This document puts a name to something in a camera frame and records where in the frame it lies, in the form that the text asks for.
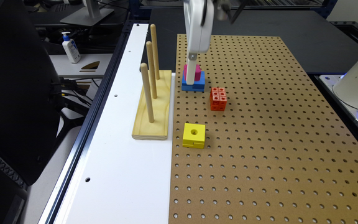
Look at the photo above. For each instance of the near wooden peg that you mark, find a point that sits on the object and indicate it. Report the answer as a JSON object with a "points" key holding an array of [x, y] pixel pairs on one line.
{"points": [[147, 91]]}

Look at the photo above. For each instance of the white lotion pump bottle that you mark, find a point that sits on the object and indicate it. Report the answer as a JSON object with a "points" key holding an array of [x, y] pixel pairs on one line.
{"points": [[70, 48]]}

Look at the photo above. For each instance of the white board panel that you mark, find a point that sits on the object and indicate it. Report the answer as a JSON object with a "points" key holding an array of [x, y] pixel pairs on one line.
{"points": [[119, 179]]}

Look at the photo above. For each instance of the far wooden peg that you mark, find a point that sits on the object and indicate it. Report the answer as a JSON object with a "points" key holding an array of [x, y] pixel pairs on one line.
{"points": [[153, 33]]}

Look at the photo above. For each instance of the wooden peg base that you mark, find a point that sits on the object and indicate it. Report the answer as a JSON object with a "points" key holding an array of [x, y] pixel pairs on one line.
{"points": [[158, 130]]}

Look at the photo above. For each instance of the pink flower block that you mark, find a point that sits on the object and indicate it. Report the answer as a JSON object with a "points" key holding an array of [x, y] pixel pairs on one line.
{"points": [[197, 72]]}

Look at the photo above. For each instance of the middle wooden peg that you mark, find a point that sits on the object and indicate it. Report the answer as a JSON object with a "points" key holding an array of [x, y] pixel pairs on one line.
{"points": [[152, 79]]}

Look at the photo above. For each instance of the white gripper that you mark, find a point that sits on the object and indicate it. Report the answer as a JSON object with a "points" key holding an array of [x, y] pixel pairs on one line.
{"points": [[199, 15]]}

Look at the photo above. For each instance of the wooden peg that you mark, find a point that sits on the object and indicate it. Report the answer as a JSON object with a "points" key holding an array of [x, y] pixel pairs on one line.
{"points": [[147, 91], [153, 33], [152, 79]]}

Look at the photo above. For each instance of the brown pegboard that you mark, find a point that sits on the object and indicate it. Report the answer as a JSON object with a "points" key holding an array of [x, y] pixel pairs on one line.
{"points": [[278, 153]]}

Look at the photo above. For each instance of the orange cube block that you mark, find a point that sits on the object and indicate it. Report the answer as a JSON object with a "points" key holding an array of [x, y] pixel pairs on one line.
{"points": [[218, 99]]}

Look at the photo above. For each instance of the yellow square block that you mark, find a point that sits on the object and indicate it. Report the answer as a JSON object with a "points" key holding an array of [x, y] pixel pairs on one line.
{"points": [[194, 135]]}

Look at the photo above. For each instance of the black office chair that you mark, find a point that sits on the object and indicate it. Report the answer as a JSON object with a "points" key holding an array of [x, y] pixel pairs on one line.
{"points": [[31, 98]]}

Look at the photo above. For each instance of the blue square block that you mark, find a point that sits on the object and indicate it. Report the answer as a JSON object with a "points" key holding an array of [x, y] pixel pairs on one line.
{"points": [[197, 86]]}

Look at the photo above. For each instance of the silver monitor stand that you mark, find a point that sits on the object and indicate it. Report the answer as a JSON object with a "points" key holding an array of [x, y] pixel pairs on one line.
{"points": [[89, 15]]}

